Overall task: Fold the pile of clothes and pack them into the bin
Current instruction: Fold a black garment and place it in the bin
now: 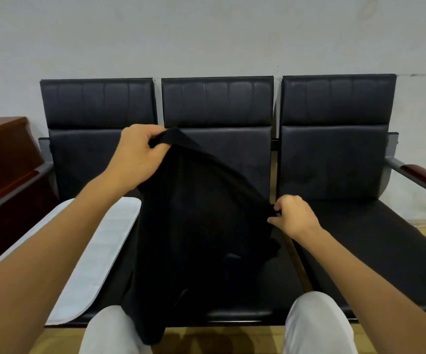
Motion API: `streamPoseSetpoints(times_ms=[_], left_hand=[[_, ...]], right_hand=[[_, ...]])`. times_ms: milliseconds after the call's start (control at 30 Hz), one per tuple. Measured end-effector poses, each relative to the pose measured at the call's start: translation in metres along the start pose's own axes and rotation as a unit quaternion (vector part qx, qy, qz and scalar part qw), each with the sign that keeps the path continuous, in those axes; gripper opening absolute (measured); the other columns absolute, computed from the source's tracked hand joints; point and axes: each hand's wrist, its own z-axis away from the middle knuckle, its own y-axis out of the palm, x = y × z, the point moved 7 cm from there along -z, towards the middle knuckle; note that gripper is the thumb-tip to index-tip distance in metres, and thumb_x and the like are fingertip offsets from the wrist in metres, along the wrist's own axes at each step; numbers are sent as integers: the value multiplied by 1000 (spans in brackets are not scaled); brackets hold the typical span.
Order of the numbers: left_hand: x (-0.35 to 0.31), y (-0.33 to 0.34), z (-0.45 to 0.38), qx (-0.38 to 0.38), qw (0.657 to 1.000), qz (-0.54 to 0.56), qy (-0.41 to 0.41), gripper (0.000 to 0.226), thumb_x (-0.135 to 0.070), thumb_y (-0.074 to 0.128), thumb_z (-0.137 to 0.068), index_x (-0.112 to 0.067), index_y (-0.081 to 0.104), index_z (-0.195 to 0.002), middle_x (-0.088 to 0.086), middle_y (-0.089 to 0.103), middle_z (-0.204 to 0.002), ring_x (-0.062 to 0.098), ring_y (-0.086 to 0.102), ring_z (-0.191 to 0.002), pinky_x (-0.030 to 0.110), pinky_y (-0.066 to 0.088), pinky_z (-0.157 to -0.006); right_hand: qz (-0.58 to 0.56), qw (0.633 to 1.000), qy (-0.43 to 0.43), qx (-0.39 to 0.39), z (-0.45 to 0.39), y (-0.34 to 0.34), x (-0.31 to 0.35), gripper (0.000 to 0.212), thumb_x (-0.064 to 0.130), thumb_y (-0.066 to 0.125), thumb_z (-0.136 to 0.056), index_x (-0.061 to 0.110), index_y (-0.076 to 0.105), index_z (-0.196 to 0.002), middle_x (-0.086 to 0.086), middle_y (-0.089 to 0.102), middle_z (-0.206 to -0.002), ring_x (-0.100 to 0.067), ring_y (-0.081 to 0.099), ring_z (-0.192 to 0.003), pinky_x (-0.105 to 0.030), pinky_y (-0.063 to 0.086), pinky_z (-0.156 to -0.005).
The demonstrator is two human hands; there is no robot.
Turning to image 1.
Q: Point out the white folded cloth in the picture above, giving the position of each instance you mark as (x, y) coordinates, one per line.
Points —
(98, 254)

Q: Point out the person's leg white trousers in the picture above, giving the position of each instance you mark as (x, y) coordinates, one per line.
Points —
(106, 331)
(316, 324)

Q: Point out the person's right thumb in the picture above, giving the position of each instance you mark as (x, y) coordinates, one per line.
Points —
(276, 221)

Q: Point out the person's left hand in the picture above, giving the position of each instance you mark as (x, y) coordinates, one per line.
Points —
(133, 158)

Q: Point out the person's left leg white trousers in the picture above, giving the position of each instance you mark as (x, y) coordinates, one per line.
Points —
(106, 331)

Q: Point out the dark brown wooden cabinet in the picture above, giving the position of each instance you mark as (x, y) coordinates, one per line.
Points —
(2, 158)

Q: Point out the person's left forearm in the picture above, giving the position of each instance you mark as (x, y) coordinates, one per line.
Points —
(43, 261)

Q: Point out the grey metal armrest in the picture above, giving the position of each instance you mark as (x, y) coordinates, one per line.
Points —
(17, 189)

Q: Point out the person's right forearm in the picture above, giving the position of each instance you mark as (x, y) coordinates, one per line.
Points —
(364, 291)

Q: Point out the black three-seat bench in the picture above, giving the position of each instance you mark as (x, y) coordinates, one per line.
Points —
(333, 106)

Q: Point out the grey armrest with wooden pad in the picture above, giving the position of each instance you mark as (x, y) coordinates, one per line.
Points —
(421, 176)

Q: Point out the person's left thumb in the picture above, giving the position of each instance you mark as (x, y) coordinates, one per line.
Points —
(160, 152)

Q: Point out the black garment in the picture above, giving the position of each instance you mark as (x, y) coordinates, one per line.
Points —
(198, 235)

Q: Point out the person's right leg white trousers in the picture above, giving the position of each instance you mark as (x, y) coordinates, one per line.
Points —
(316, 324)

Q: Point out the person's right hand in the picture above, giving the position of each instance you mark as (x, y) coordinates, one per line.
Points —
(298, 217)

